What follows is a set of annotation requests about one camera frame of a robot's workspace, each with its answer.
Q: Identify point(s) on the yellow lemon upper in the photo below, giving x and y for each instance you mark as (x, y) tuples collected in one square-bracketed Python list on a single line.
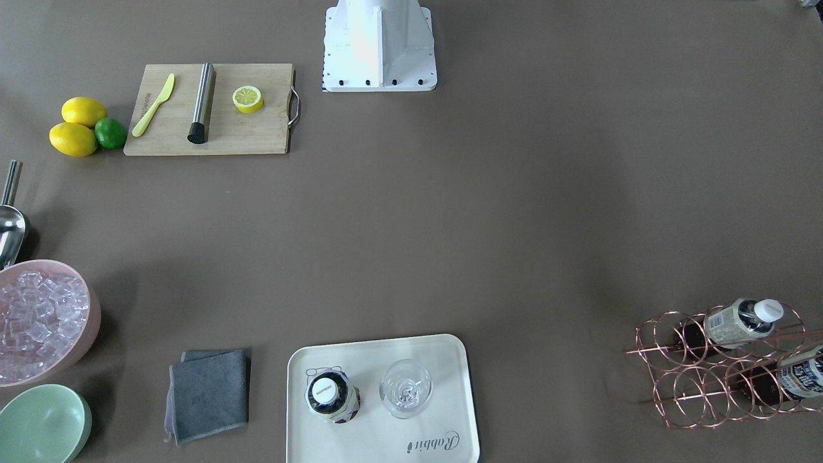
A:
[(83, 110)]

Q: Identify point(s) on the green lime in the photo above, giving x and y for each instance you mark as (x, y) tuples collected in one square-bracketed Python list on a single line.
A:
[(110, 133)]

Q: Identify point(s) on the yellow lemon lower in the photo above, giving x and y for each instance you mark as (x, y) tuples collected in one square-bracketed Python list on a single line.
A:
[(73, 139)]

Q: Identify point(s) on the pink bowl of ice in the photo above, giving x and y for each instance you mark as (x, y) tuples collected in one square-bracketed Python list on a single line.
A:
[(50, 318)]

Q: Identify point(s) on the yellow lemon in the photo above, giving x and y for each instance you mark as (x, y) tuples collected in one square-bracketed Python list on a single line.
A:
[(73, 139), (83, 110)]

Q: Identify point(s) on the tea bottle in basket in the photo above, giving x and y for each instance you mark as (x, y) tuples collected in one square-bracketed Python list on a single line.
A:
[(727, 328)]

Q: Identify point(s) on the tea bottle white cap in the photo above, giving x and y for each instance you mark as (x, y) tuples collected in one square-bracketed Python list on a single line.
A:
[(330, 395)]

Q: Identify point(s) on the clear wine glass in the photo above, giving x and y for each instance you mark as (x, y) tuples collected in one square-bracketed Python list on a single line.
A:
[(405, 388)]

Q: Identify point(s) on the grey folded cloth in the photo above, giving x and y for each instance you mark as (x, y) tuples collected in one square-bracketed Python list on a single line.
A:
[(208, 394)]

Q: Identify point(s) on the steel muddler black tip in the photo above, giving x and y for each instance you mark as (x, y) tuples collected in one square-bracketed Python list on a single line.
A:
[(199, 127)]

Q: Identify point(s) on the cream serving tray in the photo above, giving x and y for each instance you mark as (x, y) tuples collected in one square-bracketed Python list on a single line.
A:
[(444, 431)]

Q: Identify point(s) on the tea bottle at edge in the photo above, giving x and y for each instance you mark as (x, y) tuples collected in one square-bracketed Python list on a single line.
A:
[(792, 379)]

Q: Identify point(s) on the green empty bowl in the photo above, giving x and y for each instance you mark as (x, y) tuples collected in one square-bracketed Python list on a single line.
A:
[(48, 423)]

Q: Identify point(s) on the yellow plastic knife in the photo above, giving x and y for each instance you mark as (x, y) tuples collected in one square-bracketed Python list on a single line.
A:
[(163, 96)]

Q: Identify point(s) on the half lemon slice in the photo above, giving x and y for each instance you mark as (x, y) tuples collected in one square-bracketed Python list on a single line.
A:
[(247, 99)]

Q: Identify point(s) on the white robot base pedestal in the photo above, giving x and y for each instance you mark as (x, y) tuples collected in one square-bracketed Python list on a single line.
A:
[(379, 46)]

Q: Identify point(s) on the bamboo cutting board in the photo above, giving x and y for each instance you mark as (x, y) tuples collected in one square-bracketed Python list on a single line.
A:
[(231, 132)]

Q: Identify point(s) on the steel ice scoop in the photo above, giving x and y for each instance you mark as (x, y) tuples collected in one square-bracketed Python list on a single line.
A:
[(14, 225)]

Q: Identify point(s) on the copper wire bottle basket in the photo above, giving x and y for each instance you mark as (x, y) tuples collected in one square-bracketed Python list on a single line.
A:
[(691, 393)]

